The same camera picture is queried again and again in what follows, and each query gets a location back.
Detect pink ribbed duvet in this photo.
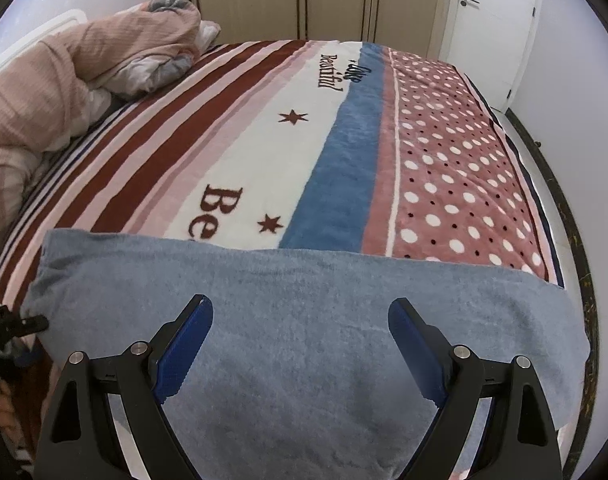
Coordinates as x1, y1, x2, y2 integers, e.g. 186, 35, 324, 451
0, 0, 220, 248

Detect white door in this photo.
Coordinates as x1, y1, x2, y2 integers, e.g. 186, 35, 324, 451
439, 0, 541, 112

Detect light blue fleece pants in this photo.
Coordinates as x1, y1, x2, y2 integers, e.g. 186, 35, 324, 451
22, 229, 589, 479

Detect striped polka dot bed blanket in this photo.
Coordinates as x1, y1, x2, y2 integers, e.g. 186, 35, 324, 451
0, 40, 563, 307

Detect person left hand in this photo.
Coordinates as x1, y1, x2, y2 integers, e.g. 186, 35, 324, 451
0, 380, 23, 445

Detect white headboard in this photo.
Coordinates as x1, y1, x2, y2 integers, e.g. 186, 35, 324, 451
0, 9, 87, 73

